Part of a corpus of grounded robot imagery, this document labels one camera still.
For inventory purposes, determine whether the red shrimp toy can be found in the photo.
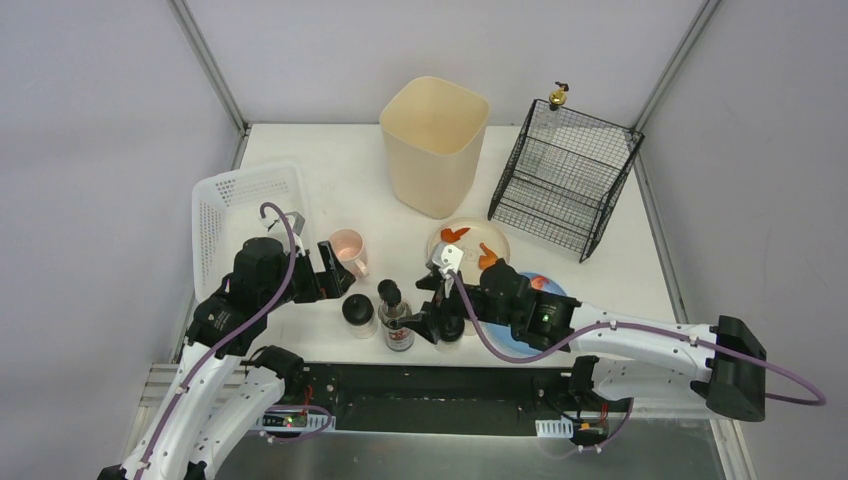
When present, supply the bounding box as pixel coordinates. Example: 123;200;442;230
530;275;550;291

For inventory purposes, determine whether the beige plastic bin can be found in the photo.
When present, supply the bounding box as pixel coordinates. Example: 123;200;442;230
379;76;490;219

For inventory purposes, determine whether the orange curved food piece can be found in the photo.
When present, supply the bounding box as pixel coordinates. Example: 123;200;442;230
478;242;500;271

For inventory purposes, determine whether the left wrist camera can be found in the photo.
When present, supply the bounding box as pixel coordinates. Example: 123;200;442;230
260;211;305;255

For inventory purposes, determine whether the white plastic basket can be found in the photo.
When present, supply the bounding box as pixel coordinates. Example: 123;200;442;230
191;161;312;301

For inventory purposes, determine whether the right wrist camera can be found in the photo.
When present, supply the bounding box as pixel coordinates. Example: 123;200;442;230
427;242;464;281

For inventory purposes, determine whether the black lid jar left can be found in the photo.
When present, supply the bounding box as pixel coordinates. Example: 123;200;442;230
342;294;378;339

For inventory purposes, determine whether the pink mug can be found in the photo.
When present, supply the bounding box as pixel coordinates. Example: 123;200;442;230
329;229;369;278

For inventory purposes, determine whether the black lid jar middle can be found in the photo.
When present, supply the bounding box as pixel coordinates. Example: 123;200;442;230
434;313;465;343

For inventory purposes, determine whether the small dark spice jar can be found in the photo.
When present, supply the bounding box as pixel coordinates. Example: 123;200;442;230
378;279;402;307

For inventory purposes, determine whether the black lid jar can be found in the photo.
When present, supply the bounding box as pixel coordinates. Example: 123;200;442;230
434;313;465;343
342;294;378;339

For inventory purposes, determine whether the clear glass bottle gold cap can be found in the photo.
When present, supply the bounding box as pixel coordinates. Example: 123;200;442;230
536;82;572;174

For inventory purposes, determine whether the black wire basket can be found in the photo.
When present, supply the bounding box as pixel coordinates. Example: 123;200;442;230
487;99;645;261

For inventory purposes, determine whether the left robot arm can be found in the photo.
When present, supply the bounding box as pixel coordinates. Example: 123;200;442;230
99;237;355;479

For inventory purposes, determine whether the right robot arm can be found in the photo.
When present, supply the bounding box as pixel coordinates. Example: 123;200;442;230
389;260;766;422

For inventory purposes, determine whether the soy sauce bottle red label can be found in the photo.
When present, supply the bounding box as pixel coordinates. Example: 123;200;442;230
377;279;414;352

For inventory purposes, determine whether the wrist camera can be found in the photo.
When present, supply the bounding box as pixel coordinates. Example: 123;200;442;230
427;242;464;281
260;211;305;255

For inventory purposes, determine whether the orange food piece top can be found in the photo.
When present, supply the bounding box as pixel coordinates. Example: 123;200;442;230
440;227;470;244

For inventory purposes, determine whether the beige plate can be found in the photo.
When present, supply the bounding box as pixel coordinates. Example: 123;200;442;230
425;217;511;280

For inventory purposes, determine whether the blue plate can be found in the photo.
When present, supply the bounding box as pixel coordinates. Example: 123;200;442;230
482;271;567;356

